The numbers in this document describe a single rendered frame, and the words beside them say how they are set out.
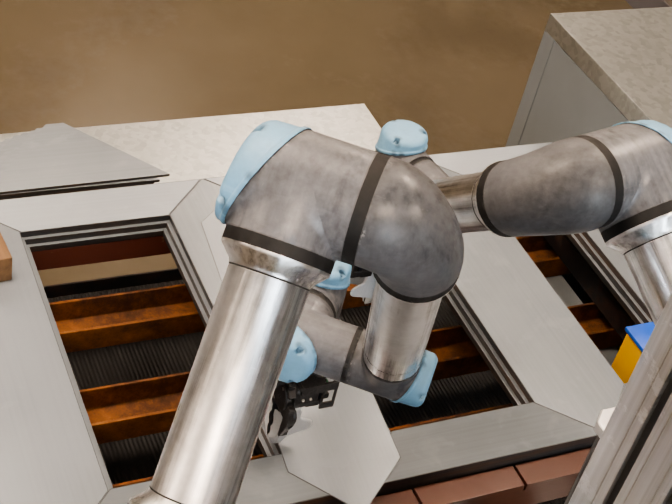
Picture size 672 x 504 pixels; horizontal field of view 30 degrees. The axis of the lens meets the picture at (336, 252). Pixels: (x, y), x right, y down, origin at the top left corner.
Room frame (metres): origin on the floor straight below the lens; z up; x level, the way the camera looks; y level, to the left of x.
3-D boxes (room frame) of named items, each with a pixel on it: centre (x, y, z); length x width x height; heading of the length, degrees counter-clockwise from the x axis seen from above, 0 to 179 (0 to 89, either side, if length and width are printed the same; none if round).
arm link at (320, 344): (1.17, 0.01, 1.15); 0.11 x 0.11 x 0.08; 82
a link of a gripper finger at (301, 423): (1.26, 0.00, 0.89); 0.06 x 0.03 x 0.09; 122
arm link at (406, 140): (1.61, -0.06, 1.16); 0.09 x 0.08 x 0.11; 42
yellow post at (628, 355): (1.66, -0.56, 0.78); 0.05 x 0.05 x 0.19; 32
